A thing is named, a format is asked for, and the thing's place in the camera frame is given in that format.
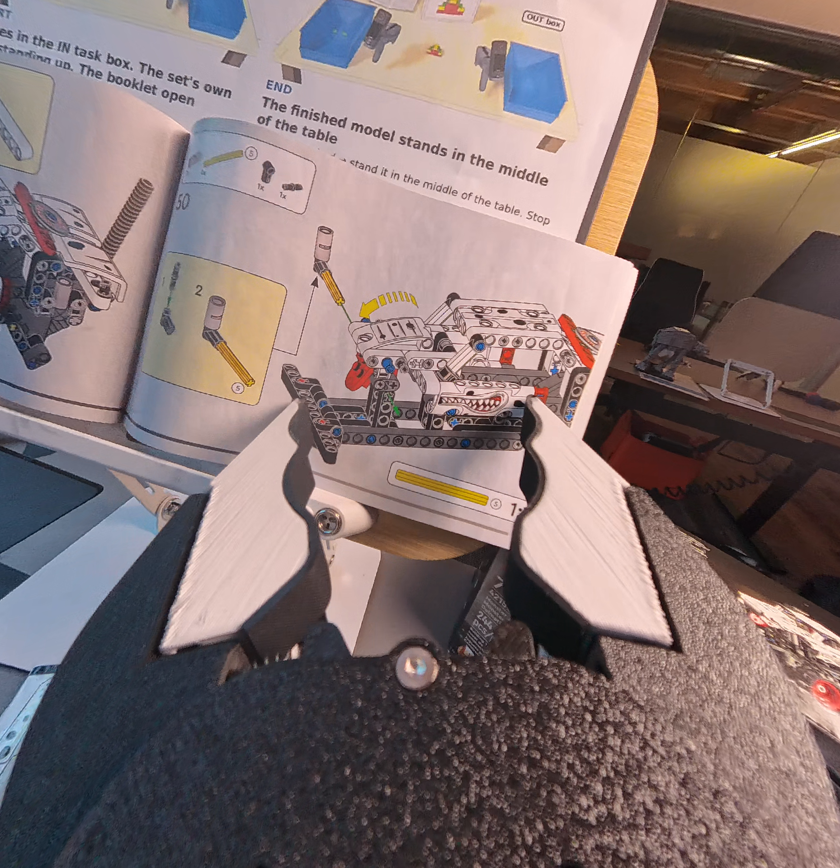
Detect white book stand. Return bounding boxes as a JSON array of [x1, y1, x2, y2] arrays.
[[0, 61, 658, 672]]

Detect red crate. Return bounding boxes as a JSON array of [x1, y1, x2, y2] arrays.
[[599, 410, 706, 492]]

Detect white wire frame stand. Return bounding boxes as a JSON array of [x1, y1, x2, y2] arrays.
[[718, 359, 780, 409]]

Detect ceiling light strip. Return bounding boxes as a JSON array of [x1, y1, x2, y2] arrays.
[[766, 125, 840, 160]]

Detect printed task sheet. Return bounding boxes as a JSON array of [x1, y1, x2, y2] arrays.
[[0, 0, 668, 245]]

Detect beige desk divider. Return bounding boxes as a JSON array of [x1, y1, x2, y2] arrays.
[[701, 295, 840, 384]]

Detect building instruction booklet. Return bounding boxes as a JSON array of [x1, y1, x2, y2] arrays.
[[0, 57, 638, 550]]

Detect grey toy walker model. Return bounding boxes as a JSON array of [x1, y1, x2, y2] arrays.
[[633, 327, 709, 377]]

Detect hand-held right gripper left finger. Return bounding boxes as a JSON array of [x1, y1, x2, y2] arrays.
[[159, 399, 333, 665]]

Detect black desk mat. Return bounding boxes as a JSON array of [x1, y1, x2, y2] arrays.
[[0, 444, 102, 611]]

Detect black office chair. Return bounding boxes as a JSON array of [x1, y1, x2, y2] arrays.
[[627, 258, 706, 343]]

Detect wooden background table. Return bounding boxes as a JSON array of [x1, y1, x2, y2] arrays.
[[606, 339, 840, 537]]

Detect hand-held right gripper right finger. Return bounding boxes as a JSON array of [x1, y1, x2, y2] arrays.
[[510, 397, 675, 648]]

